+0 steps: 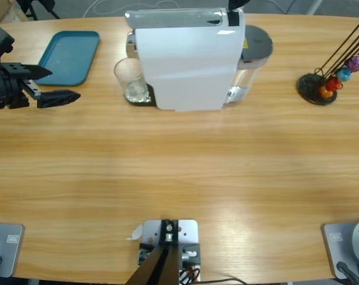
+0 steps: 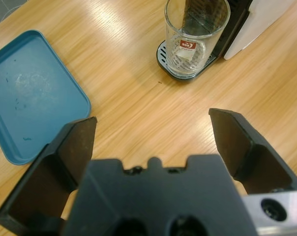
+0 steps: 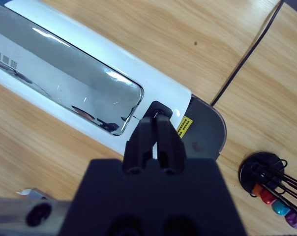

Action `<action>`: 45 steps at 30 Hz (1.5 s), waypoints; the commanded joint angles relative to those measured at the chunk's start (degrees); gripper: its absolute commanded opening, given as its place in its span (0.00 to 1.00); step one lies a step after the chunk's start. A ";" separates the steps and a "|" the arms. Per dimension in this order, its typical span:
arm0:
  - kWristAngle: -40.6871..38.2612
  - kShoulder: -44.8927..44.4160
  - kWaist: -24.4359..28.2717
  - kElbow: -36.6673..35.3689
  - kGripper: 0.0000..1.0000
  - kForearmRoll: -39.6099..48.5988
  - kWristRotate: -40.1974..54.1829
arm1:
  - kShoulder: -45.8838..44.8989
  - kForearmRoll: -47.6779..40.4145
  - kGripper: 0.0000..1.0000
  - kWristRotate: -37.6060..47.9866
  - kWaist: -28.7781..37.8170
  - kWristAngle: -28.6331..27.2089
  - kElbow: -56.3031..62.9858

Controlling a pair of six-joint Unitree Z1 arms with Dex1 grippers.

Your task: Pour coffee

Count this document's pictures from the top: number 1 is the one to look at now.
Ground black camera post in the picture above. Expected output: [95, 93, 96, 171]
[125, 219, 180, 285]

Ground wooden crate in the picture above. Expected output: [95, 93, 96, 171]
[0, 0, 29, 26]

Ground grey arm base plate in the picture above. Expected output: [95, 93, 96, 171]
[321, 222, 359, 280]
[0, 223, 26, 278]

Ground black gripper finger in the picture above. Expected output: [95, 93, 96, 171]
[228, 0, 248, 12]

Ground black drip tray metal grate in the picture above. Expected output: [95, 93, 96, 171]
[124, 84, 156, 107]

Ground teal plastic serving tray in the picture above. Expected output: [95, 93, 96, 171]
[36, 31, 101, 87]

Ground orange coffee capsule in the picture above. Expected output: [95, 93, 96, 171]
[319, 85, 335, 100]

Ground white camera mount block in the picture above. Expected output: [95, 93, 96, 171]
[137, 218, 201, 283]

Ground white tape tab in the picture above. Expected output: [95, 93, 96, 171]
[125, 224, 144, 241]

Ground orange and black cable bundle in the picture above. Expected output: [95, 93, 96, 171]
[179, 265, 201, 283]

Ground thin black camera cable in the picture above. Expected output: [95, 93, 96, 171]
[200, 277, 247, 285]

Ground white capsule coffee machine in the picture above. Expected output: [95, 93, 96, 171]
[124, 7, 246, 113]

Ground black wire capsule holder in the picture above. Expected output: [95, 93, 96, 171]
[296, 19, 359, 106]

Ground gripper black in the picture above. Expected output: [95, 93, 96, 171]
[0, 62, 81, 111]

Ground white floor cable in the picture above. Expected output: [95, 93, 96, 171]
[83, 0, 183, 16]

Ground clear glass cup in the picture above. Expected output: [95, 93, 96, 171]
[113, 58, 150, 103]

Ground clear water tank grey lid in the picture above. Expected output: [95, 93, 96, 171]
[223, 25, 274, 106]

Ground black chair legs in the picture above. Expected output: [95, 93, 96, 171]
[17, 0, 61, 21]

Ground light blue coffee capsule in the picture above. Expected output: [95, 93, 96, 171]
[336, 66, 352, 82]

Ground silver coffee machine lever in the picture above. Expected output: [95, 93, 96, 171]
[124, 8, 228, 28]

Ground red coffee capsule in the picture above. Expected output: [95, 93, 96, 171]
[326, 76, 343, 92]

